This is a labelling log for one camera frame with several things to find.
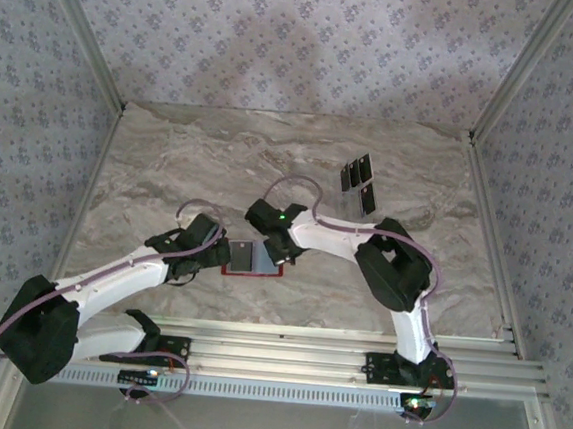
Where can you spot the red-framed grey tray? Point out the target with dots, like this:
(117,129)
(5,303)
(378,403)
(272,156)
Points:
(267,263)

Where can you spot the black card with white dot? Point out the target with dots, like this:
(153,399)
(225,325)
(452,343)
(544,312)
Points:
(366,166)
(367,199)
(355,173)
(345,178)
(241,258)

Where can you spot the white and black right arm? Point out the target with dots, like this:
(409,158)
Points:
(329,238)

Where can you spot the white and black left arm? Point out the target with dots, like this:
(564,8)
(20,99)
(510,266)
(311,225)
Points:
(110,274)

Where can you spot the narrow aluminium extrusion beam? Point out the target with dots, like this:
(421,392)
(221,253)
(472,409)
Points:
(281,330)

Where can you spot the wide aluminium extrusion beam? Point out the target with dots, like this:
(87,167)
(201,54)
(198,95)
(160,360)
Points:
(279,359)

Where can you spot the small black circuit board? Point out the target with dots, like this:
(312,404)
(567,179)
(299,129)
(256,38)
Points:
(418,404)
(137,377)

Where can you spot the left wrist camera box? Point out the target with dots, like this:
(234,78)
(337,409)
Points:
(204,232)

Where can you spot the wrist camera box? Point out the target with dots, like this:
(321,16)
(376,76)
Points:
(204,232)
(263,217)

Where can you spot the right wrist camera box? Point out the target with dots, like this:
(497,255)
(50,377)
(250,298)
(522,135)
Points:
(263,217)

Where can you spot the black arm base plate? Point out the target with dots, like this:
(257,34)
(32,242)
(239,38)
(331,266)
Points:
(179,348)
(378,368)

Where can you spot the aluminium table side rail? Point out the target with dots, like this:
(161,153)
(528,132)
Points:
(95,167)
(494,243)

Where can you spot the aluminium frame corner post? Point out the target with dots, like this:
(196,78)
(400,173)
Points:
(522,69)
(88,36)

